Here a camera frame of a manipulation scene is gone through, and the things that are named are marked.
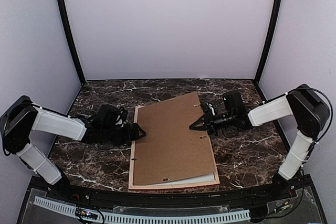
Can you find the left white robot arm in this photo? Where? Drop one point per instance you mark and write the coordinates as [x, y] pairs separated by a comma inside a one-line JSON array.
[[24, 119]]

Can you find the white slotted cable duct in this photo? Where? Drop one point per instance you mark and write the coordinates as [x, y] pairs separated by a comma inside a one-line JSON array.
[[87, 215]]

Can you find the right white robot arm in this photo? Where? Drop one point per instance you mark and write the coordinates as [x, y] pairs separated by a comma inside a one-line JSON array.
[[310, 109]]

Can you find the black corner post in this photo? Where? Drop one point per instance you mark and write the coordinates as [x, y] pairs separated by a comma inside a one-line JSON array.
[[70, 41], [268, 40]]

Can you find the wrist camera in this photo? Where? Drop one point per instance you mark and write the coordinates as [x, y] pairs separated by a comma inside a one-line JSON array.
[[208, 108], [122, 115]]

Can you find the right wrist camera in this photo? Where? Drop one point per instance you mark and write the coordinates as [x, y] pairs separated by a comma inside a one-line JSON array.
[[208, 108]]

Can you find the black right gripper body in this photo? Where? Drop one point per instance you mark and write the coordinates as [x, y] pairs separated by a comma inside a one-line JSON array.
[[219, 122]]

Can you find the brown frame backing board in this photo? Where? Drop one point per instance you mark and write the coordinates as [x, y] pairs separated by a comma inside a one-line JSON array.
[[170, 140]]

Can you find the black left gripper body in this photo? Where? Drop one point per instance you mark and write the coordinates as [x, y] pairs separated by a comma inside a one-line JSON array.
[[117, 137]]

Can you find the wooden red-edged picture frame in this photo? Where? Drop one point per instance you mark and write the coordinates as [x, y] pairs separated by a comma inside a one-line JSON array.
[[131, 161]]

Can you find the right black corner post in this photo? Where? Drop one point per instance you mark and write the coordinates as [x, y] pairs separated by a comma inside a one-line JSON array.
[[268, 40]]

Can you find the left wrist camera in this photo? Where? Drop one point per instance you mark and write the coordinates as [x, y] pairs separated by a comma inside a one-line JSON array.
[[122, 115]]

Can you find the left black corner post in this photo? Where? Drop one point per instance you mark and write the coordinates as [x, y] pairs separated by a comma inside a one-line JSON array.
[[70, 41]]

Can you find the black front rail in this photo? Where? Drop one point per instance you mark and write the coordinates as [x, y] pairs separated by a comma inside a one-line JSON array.
[[253, 197]]

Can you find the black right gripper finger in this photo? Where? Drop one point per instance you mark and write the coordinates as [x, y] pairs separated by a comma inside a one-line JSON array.
[[198, 128], [201, 121]]

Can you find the sunset seascape photo print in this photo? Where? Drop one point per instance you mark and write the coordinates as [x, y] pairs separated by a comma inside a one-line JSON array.
[[199, 179]]

